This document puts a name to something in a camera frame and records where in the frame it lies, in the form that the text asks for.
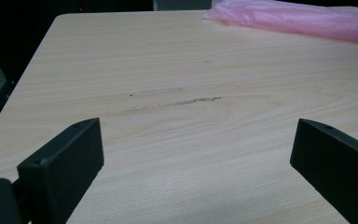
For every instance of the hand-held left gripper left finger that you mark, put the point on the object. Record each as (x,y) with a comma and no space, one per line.
(65,161)

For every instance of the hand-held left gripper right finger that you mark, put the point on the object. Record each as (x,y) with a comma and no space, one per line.
(338,165)

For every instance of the pink plastic bag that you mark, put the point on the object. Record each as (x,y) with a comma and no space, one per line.
(295,18)

